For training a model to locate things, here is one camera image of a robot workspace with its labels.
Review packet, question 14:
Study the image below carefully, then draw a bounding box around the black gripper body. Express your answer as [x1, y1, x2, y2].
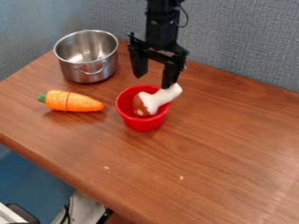
[129, 18, 189, 70]

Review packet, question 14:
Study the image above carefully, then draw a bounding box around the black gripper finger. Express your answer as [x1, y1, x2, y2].
[130, 47, 149, 78]
[162, 60, 183, 89]

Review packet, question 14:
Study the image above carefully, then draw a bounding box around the brown white plush mushroom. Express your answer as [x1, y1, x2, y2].
[134, 83, 183, 117]

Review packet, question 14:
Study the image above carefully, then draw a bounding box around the red plastic bowl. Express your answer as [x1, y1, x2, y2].
[115, 85, 171, 132]

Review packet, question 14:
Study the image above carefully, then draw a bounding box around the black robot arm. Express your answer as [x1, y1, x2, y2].
[129, 0, 189, 89]

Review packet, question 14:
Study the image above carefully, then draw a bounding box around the stainless steel pot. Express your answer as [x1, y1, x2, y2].
[54, 30, 119, 84]

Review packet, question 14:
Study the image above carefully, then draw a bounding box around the orange toy carrot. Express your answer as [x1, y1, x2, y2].
[38, 90, 106, 112]

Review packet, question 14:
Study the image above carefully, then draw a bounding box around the white table leg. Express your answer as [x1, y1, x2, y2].
[51, 191, 107, 224]

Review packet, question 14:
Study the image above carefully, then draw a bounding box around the black white object corner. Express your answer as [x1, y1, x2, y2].
[0, 202, 41, 224]

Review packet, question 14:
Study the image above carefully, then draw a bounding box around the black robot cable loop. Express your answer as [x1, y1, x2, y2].
[173, 3, 190, 29]

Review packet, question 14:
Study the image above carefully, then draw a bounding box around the black cable under table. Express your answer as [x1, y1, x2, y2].
[59, 196, 74, 224]

